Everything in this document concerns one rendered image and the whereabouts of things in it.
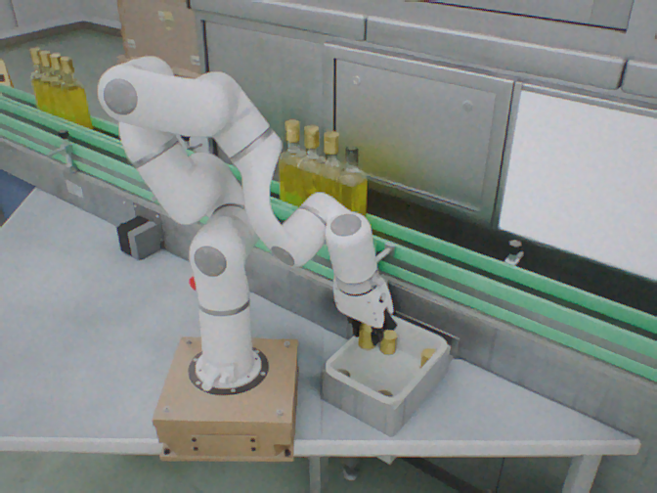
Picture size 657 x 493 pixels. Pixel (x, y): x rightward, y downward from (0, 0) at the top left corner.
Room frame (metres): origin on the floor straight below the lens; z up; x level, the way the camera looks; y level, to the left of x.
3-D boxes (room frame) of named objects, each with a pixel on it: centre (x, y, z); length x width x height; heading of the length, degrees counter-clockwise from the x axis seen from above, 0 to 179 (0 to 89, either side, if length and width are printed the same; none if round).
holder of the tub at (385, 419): (0.98, -0.14, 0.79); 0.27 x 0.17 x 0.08; 143
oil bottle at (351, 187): (1.29, -0.05, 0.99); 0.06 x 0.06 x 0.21; 52
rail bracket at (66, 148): (1.71, 0.79, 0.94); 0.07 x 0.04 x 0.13; 143
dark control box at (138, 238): (1.48, 0.52, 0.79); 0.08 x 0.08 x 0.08; 53
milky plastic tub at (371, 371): (0.96, -0.12, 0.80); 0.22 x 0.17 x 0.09; 143
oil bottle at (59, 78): (1.97, 0.85, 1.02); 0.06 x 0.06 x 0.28; 53
